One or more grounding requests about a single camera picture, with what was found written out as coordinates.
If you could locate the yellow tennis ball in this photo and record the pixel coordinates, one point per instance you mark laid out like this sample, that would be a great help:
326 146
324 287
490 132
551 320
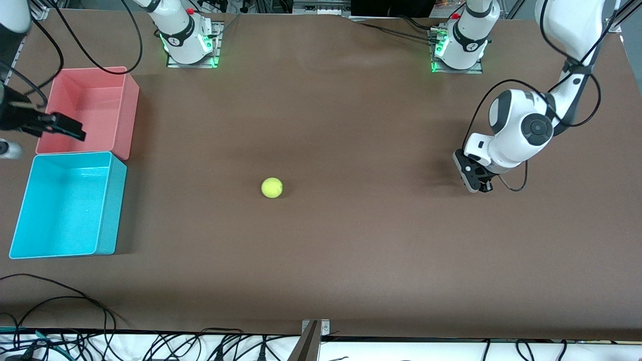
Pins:
272 188

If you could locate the pink plastic bin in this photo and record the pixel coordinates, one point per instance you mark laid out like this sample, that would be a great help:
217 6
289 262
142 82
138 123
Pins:
100 110

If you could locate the blue plastic bin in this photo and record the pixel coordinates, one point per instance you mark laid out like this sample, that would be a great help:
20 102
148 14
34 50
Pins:
65 210

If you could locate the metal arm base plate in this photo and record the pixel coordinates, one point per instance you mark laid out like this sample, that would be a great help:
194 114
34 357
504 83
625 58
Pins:
476 69
216 50

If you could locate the aluminium frame profile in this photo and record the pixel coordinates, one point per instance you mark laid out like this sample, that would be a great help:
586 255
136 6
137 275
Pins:
40 7
616 22

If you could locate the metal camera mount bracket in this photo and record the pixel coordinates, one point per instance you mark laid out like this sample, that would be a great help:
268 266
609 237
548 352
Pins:
308 346

